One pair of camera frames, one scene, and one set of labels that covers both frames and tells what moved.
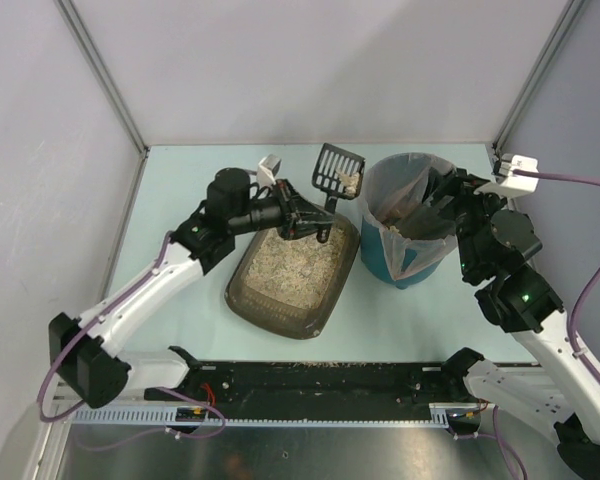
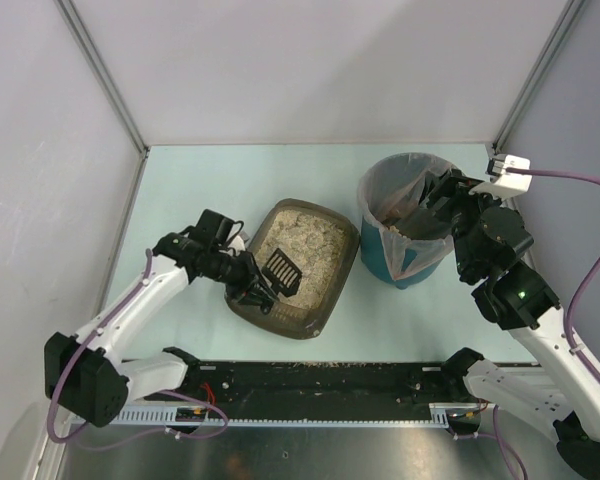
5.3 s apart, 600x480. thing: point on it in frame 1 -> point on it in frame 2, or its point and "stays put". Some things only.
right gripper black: x=460 y=201 stays put
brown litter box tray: x=298 y=286 stays put
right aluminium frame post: x=567 y=20 stays put
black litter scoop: x=330 y=161 -> x=282 y=274
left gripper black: x=287 y=210 -> x=250 y=279
